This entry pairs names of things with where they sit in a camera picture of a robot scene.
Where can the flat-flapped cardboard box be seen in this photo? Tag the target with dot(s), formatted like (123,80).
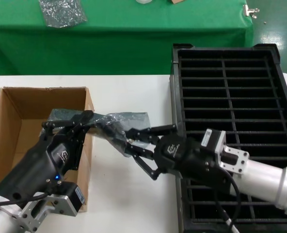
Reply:
(178,1)

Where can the crumpled empty antistatic bag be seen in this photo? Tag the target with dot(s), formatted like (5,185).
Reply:
(62,12)

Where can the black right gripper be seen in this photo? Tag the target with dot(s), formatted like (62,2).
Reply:
(182,157)

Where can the silver metal binder clip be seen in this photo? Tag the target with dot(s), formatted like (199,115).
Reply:
(249,11)

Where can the table with green cloth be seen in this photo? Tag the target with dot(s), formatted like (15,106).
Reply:
(133,36)

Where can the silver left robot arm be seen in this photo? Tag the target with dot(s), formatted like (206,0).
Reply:
(0,218)

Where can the white tape roll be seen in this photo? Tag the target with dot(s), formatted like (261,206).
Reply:
(143,1)

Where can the open brown cardboard box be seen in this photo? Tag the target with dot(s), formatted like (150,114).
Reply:
(24,102)

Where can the black slotted container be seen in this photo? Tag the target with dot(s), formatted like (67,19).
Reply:
(230,97)

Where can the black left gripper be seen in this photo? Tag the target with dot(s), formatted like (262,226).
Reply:
(49,160)

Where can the left wrist camera silver bracket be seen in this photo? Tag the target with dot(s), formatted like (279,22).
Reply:
(66,204)

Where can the grey antistatic bag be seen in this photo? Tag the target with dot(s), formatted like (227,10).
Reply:
(124,119)

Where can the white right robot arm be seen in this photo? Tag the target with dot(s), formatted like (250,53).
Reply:
(264,182)

